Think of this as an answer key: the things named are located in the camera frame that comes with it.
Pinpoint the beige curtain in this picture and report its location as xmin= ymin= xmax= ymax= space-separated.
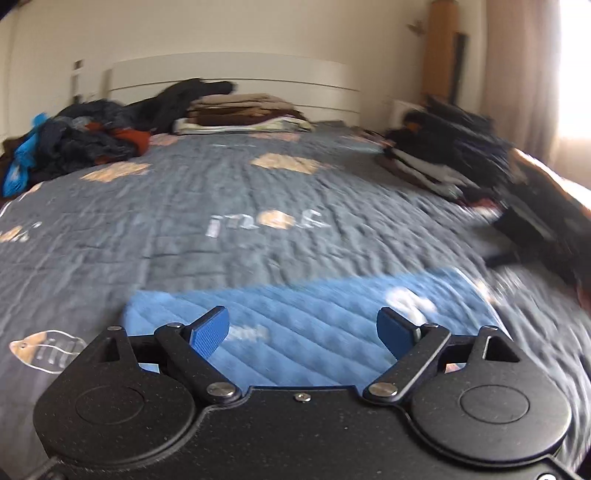
xmin=480 ymin=0 xmax=561 ymax=162

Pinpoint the white headboard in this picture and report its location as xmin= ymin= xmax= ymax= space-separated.
xmin=106 ymin=58 xmax=361 ymax=123

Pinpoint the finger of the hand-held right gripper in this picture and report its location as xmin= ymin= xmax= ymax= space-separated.
xmin=485 ymin=250 xmax=526 ymax=271

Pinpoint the stack of folded brown clothes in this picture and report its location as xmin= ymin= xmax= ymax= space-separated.
xmin=173 ymin=93 xmax=315 ymax=136

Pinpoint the rust orange garment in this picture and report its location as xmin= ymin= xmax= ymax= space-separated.
xmin=88 ymin=122 xmax=151 ymax=155

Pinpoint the white fan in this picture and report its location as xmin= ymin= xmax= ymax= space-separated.
xmin=390 ymin=98 xmax=423 ymax=121

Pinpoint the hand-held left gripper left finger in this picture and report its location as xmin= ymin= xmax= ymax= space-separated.
xmin=88 ymin=306 xmax=243 ymax=407

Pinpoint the pile of dark jeans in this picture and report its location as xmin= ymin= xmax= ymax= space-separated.
xmin=34 ymin=99 xmax=153 ymax=178

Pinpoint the bright blue garment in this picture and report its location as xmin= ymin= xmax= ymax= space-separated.
xmin=2 ymin=114 xmax=47 ymax=197

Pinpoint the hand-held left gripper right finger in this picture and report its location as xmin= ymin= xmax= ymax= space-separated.
xmin=362 ymin=306 xmax=520 ymax=407

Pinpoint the blue quilted carrot-print blanket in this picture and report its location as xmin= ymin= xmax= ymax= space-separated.
xmin=124 ymin=268 xmax=502 ymax=388

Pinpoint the stack of dark folded clothes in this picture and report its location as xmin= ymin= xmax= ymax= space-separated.
xmin=376 ymin=95 xmax=518 ymax=206

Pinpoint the window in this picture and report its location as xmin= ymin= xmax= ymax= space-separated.
xmin=551 ymin=0 xmax=591 ymax=139

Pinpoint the black jacket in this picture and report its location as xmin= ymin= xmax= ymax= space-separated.
xmin=124 ymin=78 xmax=236 ymax=132

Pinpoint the grey quilted bedspread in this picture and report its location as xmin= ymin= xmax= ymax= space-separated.
xmin=0 ymin=120 xmax=591 ymax=462

